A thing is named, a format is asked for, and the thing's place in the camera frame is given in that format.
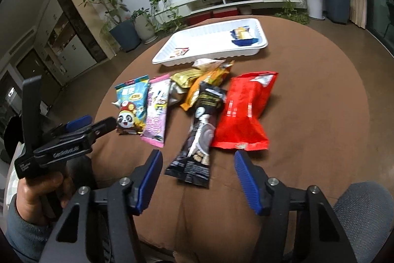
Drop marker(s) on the blue and yellow snack packet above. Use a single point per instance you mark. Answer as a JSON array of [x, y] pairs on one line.
[[243, 35]]

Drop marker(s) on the person's left hand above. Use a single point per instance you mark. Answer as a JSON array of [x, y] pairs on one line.
[[32, 198]]

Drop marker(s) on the small red and white packet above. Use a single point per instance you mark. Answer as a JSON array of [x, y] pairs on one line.
[[180, 52]]

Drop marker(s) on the long black snack packet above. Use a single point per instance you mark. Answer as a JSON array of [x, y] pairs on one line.
[[200, 133]]

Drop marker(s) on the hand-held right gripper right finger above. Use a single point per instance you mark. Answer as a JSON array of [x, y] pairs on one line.
[[248, 184]]

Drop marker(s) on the pink snack packet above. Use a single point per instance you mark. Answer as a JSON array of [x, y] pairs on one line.
[[157, 112]]

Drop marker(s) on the grey office chair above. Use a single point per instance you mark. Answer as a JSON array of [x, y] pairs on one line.
[[366, 207]]

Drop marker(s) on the gold snack packet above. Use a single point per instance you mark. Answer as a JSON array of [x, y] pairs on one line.
[[184, 78]]

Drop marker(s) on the blue panda snack packet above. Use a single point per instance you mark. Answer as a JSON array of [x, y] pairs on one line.
[[132, 102]]

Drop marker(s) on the dark and white wall cabinet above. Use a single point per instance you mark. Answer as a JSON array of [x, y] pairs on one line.
[[70, 41]]

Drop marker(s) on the long orange snack packet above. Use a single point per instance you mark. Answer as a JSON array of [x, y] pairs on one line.
[[195, 92]]

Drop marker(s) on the small grey pot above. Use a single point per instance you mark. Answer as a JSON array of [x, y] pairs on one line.
[[244, 10]]

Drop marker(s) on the white snack packet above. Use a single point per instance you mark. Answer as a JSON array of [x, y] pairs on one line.
[[206, 63]]

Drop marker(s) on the bushy potted plant blue pot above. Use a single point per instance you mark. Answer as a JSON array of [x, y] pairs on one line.
[[124, 35]]

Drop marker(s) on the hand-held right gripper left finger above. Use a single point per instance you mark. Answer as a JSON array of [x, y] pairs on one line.
[[150, 179]]

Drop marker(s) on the red snack bag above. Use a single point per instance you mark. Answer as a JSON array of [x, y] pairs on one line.
[[243, 109]]

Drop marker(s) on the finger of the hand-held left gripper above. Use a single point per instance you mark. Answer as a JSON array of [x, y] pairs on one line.
[[104, 125], [78, 122]]

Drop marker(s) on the white plastic tray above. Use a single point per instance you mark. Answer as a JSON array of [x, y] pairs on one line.
[[209, 39]]

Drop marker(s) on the person's left forearm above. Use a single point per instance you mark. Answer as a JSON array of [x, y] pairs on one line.
[[21, 238]]

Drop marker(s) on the small potted plant white pot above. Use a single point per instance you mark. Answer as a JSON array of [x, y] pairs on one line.
[[144, 27]]

